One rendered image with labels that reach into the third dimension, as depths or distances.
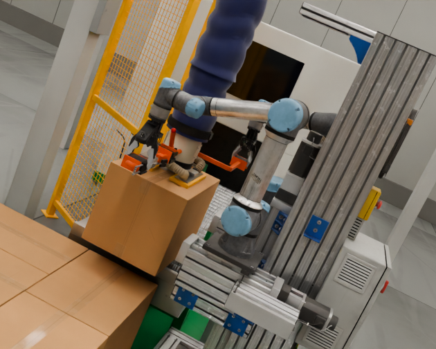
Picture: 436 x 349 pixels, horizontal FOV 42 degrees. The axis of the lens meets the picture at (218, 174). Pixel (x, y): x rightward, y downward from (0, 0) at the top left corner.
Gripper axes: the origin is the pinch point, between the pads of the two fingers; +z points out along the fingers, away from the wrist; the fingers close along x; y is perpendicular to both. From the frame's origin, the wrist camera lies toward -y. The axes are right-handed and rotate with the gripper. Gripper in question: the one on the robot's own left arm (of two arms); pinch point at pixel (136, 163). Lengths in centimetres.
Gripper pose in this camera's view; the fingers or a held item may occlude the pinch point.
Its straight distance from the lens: 227.7
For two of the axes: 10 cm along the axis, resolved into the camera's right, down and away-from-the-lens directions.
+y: 2.4, -1.5, 9.6
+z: -4.0, 8.9, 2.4
